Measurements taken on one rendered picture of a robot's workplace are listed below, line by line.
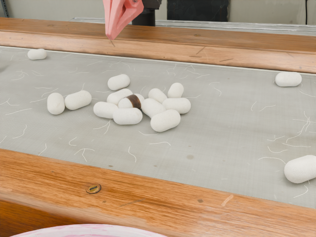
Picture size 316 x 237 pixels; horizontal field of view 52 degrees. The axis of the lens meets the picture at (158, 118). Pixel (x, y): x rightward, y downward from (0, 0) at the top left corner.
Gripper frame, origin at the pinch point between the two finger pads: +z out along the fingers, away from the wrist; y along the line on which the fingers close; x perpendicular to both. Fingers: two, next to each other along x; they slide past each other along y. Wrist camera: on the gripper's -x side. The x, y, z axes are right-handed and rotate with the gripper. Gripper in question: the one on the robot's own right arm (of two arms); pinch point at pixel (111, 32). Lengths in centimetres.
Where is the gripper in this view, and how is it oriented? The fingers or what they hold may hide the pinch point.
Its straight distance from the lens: 45.2
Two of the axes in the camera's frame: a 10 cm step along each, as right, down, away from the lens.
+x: 2.1, 3.2, 9.2
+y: 9.5, 1.3, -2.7
